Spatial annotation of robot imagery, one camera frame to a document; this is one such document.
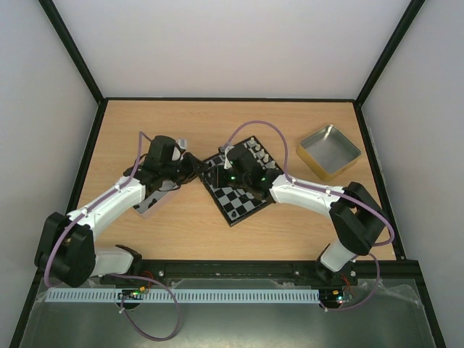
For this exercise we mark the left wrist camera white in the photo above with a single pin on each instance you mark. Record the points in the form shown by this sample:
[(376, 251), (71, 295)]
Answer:
[(183, 144)]

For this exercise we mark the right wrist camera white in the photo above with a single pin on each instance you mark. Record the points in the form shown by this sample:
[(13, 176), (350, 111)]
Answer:
[(224, 150)]

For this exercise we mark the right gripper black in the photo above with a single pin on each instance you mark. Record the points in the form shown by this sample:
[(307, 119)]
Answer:
[(223, 174)]

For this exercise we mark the yellow empty tin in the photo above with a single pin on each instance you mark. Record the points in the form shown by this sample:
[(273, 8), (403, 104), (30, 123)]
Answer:
[(328, 152)]

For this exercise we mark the black grey chess board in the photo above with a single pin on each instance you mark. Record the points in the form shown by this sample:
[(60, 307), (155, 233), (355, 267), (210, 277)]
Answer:
[(243, 202)]

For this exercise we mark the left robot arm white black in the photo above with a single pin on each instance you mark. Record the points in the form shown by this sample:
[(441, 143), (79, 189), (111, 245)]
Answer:
[(67, 251)]

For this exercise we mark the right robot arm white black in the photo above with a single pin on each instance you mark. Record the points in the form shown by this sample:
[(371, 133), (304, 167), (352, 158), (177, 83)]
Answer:
[(356, 217)]

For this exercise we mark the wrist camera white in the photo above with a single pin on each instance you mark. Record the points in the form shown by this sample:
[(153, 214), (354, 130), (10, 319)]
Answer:
[(224, 150), (183, 144)]

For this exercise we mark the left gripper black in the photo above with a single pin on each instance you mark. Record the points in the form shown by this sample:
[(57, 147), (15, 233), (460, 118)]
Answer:
[(193, 167)]

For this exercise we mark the pink tin with black pieces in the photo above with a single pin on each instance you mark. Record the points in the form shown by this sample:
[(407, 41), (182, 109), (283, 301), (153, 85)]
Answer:
[(172, 192)]

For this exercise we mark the light blue cable duct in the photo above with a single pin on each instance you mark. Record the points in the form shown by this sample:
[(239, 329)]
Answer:
[(186, 296)]

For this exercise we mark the black aluminium frame rail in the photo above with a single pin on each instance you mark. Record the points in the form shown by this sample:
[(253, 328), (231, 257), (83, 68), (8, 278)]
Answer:
[(301, 273)]

